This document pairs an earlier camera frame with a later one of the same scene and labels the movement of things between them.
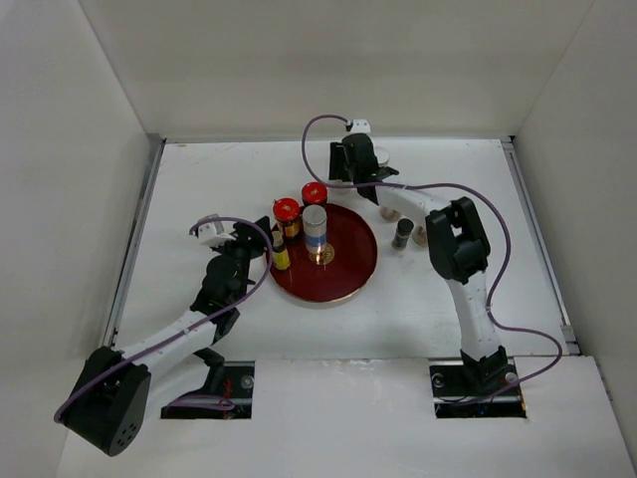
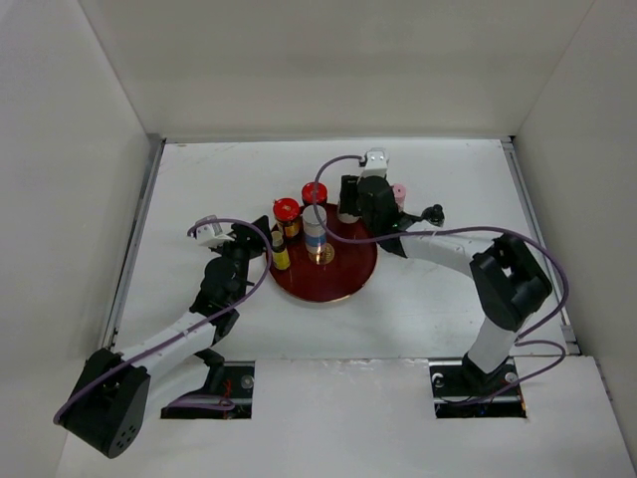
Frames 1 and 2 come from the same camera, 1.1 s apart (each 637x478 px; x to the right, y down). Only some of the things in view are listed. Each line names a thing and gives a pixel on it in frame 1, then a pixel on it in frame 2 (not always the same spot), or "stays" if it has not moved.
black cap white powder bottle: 343,189 -> 348,209
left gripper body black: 242,251 stays
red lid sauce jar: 314,193 stays
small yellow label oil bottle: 281,256 stays
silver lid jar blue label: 315,222 stays
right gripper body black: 338,158 -> 372,226
